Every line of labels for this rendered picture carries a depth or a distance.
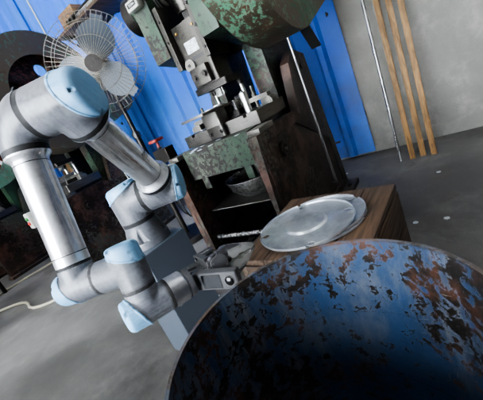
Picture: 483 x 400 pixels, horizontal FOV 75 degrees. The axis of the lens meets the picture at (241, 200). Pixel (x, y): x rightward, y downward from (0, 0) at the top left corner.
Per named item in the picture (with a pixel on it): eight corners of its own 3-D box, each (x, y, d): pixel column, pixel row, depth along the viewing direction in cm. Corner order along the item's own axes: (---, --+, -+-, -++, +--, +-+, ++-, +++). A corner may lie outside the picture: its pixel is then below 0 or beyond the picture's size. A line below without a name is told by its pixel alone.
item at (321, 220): (367, 229, 78) (366, 227, 77) (258, 263, 84) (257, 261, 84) (343, 192, 105) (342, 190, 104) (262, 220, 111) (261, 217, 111)
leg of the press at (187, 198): (225, 271, 167) (144, 109, 141) (209, 272, 173) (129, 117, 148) (287, 195, 236) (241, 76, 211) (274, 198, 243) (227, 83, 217)
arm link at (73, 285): (-41, 104, 66) (50, 319, 67) (1, 82, 64) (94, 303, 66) (6, 113, 77) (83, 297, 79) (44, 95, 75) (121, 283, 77)
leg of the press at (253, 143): (319, 268, 135) (237, 58, 110) (295, 269, 142) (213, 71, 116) (359, 181, 205) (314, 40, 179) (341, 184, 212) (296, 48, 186)
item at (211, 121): (215, 142, 133) (202, 112, 129) (192, 151, 141) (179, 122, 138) (243, 126, 152) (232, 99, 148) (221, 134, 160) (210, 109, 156)
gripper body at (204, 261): (210, 244, 86) (171, 266, 80) (227, 248, 79) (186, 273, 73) (219, 269, 88) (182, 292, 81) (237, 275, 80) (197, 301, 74)
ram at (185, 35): (214, 79, 139) (185, 9, 131) (191, 91, 148) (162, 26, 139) (233, 73, 152) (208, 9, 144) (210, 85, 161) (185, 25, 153)
